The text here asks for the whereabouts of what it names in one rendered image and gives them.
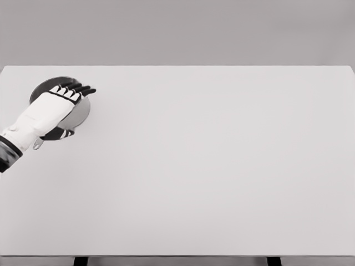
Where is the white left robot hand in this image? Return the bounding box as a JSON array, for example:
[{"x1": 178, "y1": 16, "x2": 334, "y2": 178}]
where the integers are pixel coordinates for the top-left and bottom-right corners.
[{"x1": 27, "y1": 80, "x2": 97, "y2": 141}]

